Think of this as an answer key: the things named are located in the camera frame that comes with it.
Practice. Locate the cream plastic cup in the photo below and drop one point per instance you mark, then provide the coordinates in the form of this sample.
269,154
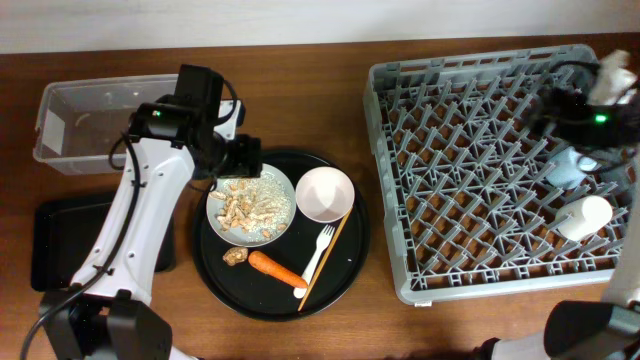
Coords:
584,217

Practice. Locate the light blue plastic cup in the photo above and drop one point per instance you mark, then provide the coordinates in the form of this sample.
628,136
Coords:
569,168

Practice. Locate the white plastic fork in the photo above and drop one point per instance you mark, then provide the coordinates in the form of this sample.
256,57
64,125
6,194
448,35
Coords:
322,242

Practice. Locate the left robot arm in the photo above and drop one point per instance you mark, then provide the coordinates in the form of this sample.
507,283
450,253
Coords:
106,313

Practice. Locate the brown walnut piece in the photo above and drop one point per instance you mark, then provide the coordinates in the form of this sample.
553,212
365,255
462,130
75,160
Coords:
235,255

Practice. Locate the wooden chopstick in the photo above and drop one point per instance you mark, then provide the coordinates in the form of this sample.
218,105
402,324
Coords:
324,259

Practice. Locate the orange carrot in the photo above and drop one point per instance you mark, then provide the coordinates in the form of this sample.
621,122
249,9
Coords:
264,264

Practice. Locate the round black serving tray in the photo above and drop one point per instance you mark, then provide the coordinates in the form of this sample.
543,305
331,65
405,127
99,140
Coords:
259,296

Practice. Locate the clear plastic waste bin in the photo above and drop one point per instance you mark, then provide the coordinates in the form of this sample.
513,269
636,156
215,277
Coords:
79,121

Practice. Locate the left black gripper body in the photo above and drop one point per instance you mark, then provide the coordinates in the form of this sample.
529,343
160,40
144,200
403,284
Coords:
233,158

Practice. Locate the grey dishwasher rack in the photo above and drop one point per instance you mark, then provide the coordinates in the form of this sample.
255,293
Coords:
468,212

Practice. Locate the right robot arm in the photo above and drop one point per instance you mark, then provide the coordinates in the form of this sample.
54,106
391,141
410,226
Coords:
608,329

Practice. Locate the grey plate with food scraps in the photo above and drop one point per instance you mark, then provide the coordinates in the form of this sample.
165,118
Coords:
252,212

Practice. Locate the black rectangular tray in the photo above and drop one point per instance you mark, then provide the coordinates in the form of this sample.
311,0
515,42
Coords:
65,231

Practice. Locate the pink bowl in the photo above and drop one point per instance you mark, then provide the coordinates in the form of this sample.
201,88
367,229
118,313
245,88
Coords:
325,194

